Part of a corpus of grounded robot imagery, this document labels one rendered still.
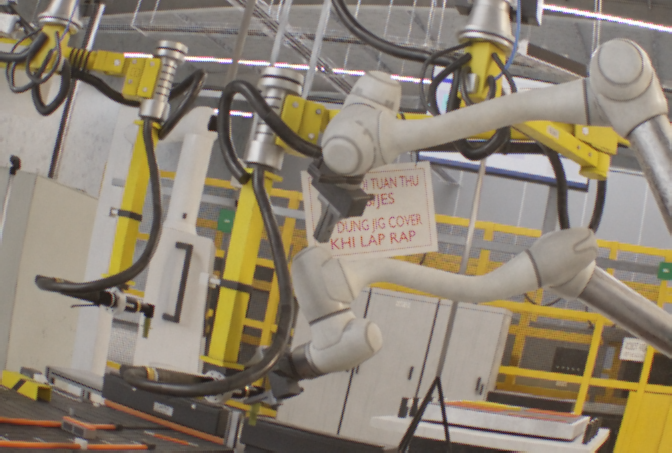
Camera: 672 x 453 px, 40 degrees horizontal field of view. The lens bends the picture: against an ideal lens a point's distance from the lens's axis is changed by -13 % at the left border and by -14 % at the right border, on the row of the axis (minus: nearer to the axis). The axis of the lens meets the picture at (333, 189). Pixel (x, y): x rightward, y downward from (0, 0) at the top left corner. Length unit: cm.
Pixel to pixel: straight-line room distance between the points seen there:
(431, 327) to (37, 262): 489
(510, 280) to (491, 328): 898
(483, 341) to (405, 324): 95
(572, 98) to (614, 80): 25
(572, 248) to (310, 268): 60
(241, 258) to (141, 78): 79
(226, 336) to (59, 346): 675
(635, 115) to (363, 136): 54
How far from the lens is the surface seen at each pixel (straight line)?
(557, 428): 731
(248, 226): 243
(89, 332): 645
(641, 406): 1190
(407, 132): 193
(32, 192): 844
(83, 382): 567
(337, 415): 1173
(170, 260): 528
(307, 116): 248
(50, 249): 876
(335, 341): 226
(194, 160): 555
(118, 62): 303
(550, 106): 202
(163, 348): 528
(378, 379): 1158
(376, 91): 205
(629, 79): 178
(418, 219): 258
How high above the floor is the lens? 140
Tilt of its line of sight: 8 degrees up
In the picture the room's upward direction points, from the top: 12 degrees clockwise
